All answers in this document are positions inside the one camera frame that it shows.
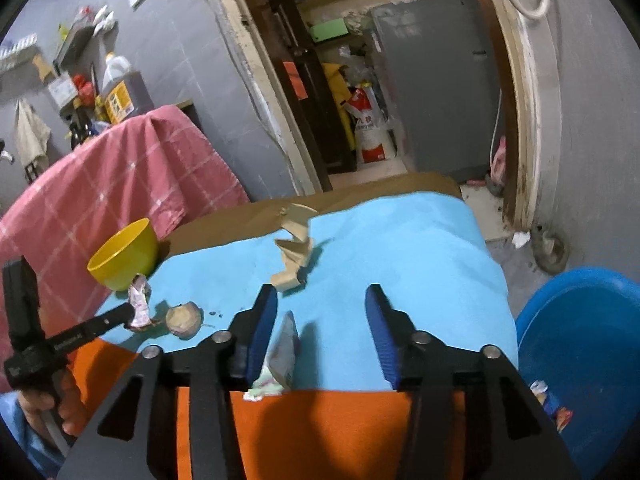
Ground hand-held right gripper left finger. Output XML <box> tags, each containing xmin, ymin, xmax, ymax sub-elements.
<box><xmin>56</xmin><ymin>282</ymin><xmax>279</xmax><ymax>480</ymax></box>

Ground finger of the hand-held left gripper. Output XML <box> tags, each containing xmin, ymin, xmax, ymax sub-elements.
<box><xmin>49</xmin><ymin>305</ymin><xmax>137</xmax><ymax>359</ymax></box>

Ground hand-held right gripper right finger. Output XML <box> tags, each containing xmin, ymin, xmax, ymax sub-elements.
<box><xmin>365</xmin><ymin>283</ymin><xmax>581</xmax><ymax>480</ymax></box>

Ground pink white wrapper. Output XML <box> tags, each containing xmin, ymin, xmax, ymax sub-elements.
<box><xmin>125</xmin><ymin>274</ymin><xmax>163</xmax><ymax>333</ymax></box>

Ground blue plastic basin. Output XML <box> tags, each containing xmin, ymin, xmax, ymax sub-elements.
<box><xmin>515</xmin><ymin>266</ymin><xmax>640</xmax><ymax>480</ymax></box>

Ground person's left forearm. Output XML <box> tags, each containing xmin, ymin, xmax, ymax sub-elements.
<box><xmin>0</xmin><ymin>392</ymin><xmax>68</xmax><ymax>476</ymax></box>

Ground person's left hand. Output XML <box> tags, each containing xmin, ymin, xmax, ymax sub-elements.
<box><xmin>20</xmin><ymin>367</ymin><xmax>88</xmax><ymax>438</ymax></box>

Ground light blue towel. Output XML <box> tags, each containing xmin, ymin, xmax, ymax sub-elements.
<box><xmin>107</xmin><ymin>190</ymin><xmax>518</xmax><ymax>396</ymax></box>

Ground yellow plastic bowl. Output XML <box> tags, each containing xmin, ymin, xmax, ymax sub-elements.
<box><xmin>86</xmin><ymin>218</ymin><xmax>161</xmax><ymax>292</ymax></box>

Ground brown paper strip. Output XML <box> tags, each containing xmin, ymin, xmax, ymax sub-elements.
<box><xmin>270</xmin><ymin>202</ymin><xmax>316</xmax><ymax>293</ymax></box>

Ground brown table cover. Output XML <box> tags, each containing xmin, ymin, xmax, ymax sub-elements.
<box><xmin>157</xmin><ymin>172</ymin><xmax>463</xmax><ymax>256</ymax></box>

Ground orange cloth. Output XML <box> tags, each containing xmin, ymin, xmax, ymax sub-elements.
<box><xmin>67</xmin><ymin>337</ymin><xmax>476</xmax><ymax>480</ymax></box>

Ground pink checked cloth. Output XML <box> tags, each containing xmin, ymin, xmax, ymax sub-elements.
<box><xmin>0</xmin><ymin>104</ymin><xmax>251</xmax><ymax>396</ymax></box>

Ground colourful snack wrapper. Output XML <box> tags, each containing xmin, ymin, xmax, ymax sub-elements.
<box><xmin>529</xmin><ymin>379</ymin><xmax>573</xmax><ymax>433</ymax></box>

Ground hanging beige towel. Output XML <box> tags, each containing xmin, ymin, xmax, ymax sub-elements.
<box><xmin>12</xmin><ymin>97</ymin><xmax>52</xmax><ymax>171</ymax></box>

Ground dark sauce bottles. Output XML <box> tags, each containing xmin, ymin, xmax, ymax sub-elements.
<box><xmin>67</xmin><ymin>105</ymin><xmax>93</xmax><ymax>148</ymax></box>

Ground white and red sack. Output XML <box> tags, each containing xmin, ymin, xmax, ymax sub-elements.
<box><xmin>347</xmin><ymin>82</ymin><xmax>398</xmax><ymax>165</ymax></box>

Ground pink slipper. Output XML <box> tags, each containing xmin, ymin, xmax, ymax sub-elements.
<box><xmin>490</xmin><ymin>136</ymin><xmax>507</xmax><ymax>183</ymax></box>

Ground dark wooden door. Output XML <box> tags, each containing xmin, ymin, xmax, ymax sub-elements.
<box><xmin>240</xmin><ymin>0</ymin><xmax>358</xmax><ymax>191</ymax></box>

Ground large cooking oil bottle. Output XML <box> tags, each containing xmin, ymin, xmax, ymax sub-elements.
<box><xmin>100</xmin><ymin>52</ymin><xmax>155</xmax><ymax>123</ymax></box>

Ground grey cabinet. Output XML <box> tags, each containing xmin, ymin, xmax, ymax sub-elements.
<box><xmin>370</xmin><ymin>0</ymin><xmax>503</xmax><ymax>181</ymax></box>

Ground yellow bag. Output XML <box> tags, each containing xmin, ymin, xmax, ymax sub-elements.
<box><xmin>322</xmin><ymin>62</ymin><xmax>356</xmax><ymax>143</ymax></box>

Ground orange door label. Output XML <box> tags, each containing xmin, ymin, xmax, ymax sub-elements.
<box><xmin>282</xmin><ymin>61</ymin><xmax>308</xmax><ymax>101</ymax></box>

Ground wooden spatula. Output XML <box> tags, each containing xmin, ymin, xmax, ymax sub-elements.
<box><xmin>30</xmin><ymin>52</ymin><xmax>56</xmax><ymax>81</ymax></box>

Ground metal spice rack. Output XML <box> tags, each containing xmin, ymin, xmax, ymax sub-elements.
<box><xmin>52</xmin><ymin>5</ymin><xmax>118</xmax><ymax>68</ymax></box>

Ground green box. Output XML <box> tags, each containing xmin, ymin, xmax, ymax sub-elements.
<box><xmin>307</xmin><ymin>17</ymin><xmax>349</xmax><ymax>43</ymax></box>

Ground white wall box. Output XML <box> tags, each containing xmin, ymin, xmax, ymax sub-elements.
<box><xmin>47</xmin><ymin>75</ymin><xmax>78</xmax><ymax>106</ymax></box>

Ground white wall shelf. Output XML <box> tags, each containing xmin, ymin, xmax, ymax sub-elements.
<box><xmin>0</xmin><ymin>32</ymin><xmax>41</xmax><ymax>78</ymax></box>

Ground cream door frame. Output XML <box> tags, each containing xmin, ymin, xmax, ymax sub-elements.
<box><xmin>215</xmin><ymin>0</ymin><xmax>561</xmax><ymax>228</ymax></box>

